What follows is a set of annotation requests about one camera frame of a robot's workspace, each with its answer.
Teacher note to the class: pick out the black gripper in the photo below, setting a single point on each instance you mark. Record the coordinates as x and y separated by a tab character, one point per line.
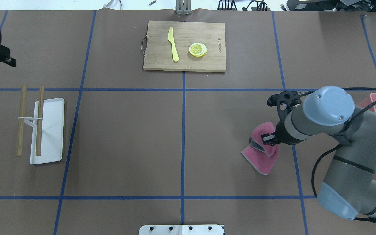
281	134

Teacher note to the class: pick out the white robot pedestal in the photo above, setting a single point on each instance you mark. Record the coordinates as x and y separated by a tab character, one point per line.
182	229

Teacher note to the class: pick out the yellow plastic knife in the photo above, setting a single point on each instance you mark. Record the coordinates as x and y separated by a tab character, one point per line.
175	56

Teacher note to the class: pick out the pink cleaning cloth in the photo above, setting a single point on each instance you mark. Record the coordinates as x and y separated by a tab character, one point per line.
262	157

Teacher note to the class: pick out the lemon slice toy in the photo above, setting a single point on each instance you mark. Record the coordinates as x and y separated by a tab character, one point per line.
197	50

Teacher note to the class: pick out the wooden cutting board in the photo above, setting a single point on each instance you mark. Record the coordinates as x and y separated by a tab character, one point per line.
158	53

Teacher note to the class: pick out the white rectangular tray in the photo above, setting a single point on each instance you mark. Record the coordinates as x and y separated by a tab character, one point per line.
52	132

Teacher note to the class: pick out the aluminium frame post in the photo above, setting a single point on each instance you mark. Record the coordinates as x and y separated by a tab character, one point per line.
183	7

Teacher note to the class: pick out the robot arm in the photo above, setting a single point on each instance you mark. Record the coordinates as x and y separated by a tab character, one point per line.
349	186

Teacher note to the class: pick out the wooden rack rod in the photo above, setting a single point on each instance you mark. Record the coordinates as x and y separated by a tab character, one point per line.
19	144
39	131

